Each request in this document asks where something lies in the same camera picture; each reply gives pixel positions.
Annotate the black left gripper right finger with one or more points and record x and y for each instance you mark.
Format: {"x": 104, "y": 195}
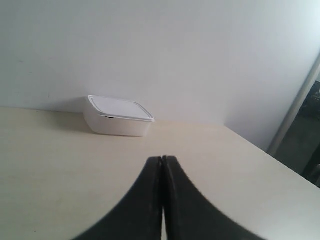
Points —
{"x": 189, "y": 215}

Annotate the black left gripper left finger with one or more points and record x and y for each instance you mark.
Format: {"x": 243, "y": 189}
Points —
{"x": 139, "y": 214}

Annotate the white lidded plastic container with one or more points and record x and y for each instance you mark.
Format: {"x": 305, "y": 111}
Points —
{"x": 117, "y": 117}

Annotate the grey metal post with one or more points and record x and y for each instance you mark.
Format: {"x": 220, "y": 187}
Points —
{"x": 295, "y": 107}

